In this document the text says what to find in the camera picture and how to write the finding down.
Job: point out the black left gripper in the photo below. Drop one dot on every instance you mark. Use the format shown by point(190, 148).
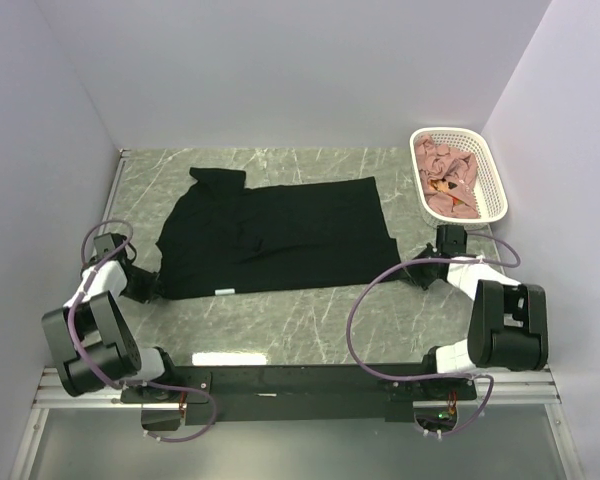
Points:
point(146, 294)

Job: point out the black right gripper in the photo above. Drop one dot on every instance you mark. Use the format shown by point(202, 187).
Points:
point(413, 270)

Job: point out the black t shirt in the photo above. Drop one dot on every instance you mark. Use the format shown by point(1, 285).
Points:
point(224, 236)

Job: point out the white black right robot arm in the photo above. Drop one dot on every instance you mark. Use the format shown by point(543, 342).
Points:
point(508, 326)

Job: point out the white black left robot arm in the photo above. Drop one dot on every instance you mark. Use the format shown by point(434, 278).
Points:
point(89, 329)

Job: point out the white perforated plastic basket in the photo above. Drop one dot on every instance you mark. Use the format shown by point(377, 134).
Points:
point(489, 191)

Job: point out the pink t shirt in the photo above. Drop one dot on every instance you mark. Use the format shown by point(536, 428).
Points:
point(448, 177)

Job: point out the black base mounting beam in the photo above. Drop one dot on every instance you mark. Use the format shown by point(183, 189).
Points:
point(315, 392)

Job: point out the aluminium extrusion rail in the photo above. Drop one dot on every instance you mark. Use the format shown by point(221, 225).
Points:
point(510, 388)

